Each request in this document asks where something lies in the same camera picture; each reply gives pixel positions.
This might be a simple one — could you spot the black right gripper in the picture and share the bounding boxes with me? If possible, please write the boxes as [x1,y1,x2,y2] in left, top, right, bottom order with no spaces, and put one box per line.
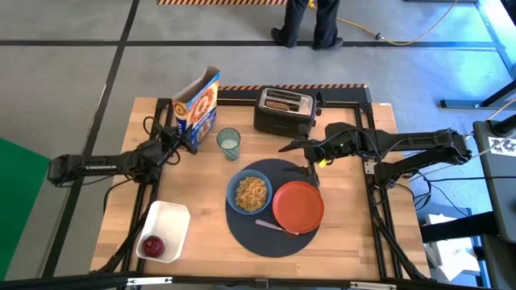
[277,122,366,189]

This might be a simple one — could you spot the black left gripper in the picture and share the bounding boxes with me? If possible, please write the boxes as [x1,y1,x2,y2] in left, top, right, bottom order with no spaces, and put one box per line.
[151,122,200,158]

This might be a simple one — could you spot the honey oats cereal box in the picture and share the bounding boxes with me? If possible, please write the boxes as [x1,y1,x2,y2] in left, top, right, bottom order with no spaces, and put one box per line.
[172,65,221,146]

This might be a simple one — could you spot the teal faceted glass tumbler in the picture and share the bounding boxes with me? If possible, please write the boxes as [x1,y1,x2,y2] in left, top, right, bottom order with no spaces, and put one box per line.
[216,127,242,162]

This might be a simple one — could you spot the brown bread toast slice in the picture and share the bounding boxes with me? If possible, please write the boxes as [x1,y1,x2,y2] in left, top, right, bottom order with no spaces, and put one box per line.
[265,100,291,113]

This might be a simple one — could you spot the dark red apple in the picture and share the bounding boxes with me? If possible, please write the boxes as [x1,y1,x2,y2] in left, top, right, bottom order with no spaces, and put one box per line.
[143,235,166,259]

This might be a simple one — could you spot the black toaster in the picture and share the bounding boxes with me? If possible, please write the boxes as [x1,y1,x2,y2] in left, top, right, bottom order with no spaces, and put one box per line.
[252,86,326,139]

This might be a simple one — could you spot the orange plate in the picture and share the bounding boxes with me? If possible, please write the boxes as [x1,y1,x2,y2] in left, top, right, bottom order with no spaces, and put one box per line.
[272,180,325,235]

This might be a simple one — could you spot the cereal flakes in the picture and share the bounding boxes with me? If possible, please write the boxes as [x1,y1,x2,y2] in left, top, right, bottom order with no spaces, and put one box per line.
[235,176,268,213]

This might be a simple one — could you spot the light blue bowl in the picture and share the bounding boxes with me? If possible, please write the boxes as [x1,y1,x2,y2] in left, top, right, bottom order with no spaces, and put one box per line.
[226,168,273,216]

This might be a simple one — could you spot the white rectangular tray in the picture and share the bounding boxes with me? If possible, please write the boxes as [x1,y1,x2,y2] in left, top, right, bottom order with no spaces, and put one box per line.
[135,200,192,264]

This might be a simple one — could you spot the black orange hazard tape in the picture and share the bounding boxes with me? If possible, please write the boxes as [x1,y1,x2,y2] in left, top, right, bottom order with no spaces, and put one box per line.
[218,83,368,91]
[156,0,288,6]

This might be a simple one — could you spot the dark round woven placemat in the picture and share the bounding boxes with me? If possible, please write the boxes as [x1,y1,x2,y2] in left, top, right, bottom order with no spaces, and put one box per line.
[224,158,323,259]

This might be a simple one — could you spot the person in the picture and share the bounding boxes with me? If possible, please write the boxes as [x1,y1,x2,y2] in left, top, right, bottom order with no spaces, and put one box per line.
[270,0,345,52]

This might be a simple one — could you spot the green floor mat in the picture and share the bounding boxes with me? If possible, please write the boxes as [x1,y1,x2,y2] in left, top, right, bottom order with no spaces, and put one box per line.
[0,137,52,281]

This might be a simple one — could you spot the white box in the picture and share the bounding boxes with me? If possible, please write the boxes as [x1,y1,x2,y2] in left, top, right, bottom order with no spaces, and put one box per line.
[422,213,483,283]

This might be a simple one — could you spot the dark grey cart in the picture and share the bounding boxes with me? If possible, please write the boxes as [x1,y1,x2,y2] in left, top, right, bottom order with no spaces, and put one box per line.
[472,114,516,290]

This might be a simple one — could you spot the white fiducial marker sticker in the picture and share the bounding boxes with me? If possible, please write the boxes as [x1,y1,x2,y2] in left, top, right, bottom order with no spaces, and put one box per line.
[488,136,516,158]

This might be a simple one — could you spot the spoon with lilac handle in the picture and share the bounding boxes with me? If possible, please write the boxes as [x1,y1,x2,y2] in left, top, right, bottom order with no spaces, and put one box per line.
[255,218,300,238]

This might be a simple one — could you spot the yellow cable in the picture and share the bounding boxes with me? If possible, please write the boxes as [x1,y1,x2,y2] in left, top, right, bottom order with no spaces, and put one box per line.
[308,0,460,46]

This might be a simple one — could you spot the metal desk leg frame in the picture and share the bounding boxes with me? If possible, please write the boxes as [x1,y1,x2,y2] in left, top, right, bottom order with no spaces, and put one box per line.
[439,78,516,110]

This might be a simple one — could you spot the black overhead frame beam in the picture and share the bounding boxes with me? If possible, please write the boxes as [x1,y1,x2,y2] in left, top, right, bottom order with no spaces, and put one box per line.
[0,271,516,290]

